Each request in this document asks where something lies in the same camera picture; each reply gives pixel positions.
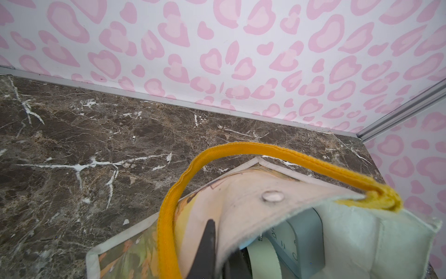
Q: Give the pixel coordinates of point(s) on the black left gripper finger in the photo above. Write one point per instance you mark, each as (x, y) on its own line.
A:
(204, 263)

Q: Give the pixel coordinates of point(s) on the white canvas tote bag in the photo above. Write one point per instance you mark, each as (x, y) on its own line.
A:
(248, 188)

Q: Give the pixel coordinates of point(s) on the aluminium corner frame post right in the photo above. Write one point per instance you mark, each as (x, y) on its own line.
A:
(416, 105)

